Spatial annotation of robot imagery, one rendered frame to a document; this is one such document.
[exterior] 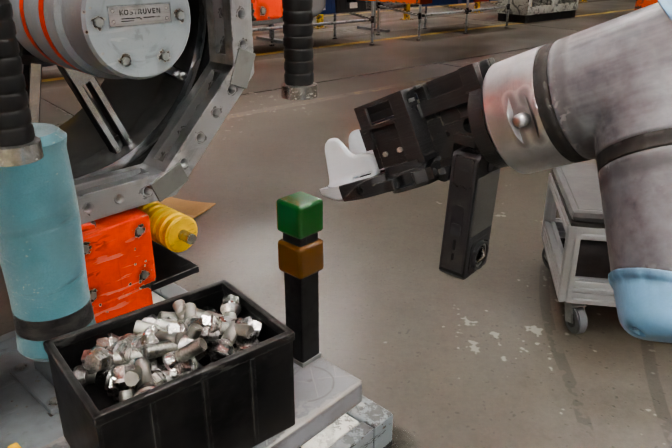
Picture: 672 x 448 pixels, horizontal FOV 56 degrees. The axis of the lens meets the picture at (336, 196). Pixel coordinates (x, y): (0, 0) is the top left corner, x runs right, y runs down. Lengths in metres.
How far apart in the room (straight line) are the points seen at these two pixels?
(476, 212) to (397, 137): 0.09
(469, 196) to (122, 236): 0.54
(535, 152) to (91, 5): 0.45
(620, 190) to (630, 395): 1.20
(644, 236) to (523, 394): 1.14
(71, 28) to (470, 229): 0.45
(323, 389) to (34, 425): 0.55
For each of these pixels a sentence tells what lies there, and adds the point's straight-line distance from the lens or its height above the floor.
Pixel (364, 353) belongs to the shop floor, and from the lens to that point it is 1.60.
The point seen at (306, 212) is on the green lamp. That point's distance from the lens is 0.69.
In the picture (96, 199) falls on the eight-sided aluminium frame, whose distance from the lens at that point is 0.90.
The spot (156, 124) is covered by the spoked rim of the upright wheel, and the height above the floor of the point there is 0.66.
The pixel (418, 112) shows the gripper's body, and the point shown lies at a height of 0.79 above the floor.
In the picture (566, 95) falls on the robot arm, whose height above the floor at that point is 0.83.
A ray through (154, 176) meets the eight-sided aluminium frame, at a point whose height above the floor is 0.62.
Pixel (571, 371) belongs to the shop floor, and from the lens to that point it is 1.63.
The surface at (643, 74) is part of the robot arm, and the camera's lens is 0.43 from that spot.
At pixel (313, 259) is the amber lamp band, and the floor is 0.59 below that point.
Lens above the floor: 0.92
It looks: 21 degrees down
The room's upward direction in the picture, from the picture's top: straight up
